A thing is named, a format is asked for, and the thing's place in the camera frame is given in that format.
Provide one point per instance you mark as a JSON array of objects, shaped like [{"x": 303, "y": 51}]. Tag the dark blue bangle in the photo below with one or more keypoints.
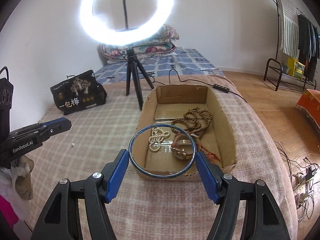
[{"x": 162, "y": 177}]

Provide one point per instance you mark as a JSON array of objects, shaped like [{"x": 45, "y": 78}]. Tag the yellow box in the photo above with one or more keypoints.
[{"x": 296, "y": 68}]

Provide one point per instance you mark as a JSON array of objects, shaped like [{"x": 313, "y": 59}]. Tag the black phone holder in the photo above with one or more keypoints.
[{"x": 125, "y": 10}]

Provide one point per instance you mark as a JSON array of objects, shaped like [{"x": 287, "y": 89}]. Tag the blue patterned bed sheet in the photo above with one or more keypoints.
[{"x": 190, "y": 60}]

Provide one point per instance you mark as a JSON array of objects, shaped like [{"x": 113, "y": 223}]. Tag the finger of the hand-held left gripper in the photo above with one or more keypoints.
[{"x": 61, "y": 124}]

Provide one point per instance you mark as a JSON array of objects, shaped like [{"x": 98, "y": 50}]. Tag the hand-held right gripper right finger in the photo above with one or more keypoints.
[{"x": 207, "y": 177}]

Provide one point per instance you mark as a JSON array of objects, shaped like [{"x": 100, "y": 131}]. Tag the pink plaid blanket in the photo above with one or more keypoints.
[{"x": 87, "y": 135}]

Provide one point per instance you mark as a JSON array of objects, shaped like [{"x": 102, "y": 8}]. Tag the folded floral quilt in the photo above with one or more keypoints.
[{"x": 160, "y": 45}]

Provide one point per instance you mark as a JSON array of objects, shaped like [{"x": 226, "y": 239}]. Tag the small green container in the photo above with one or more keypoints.
[{"x": 285, "y": 68}]

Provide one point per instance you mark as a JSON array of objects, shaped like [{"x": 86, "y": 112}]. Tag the person's left hand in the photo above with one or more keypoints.
[{"x": 23, "y": 182}]

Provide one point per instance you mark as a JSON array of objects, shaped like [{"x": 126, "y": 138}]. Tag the dark hanging clothes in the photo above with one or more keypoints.
[{"x": 310, "y": 47}]

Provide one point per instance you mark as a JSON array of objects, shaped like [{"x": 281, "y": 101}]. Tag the black metal clothes rack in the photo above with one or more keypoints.
[{"x": 268, "y": 70}]

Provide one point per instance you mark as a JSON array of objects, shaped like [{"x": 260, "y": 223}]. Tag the cardboard box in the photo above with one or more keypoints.
[{"x": 225, "y": 130}]

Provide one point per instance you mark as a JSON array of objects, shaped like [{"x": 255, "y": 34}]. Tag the person's left forearm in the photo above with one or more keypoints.
[{"x": 10, "y": 210}]

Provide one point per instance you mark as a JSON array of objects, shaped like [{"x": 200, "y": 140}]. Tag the orange patterned cloth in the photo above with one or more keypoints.
[{"x": 308, "y": 105}]

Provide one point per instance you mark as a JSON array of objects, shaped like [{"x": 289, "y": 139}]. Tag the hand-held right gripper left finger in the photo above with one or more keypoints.
[{"x": 116, "y": 177}]

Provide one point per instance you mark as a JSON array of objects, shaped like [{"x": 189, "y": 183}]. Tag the black tripod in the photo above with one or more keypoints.
[{"x": 131, "y": 65}]

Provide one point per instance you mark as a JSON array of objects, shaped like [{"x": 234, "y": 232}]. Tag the striped hanging cloth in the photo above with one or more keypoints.
[{"x": 288, "y": 25}]

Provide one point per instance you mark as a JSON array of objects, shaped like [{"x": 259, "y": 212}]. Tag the black snack bag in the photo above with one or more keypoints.
[{"x": 75, "y": 95}]

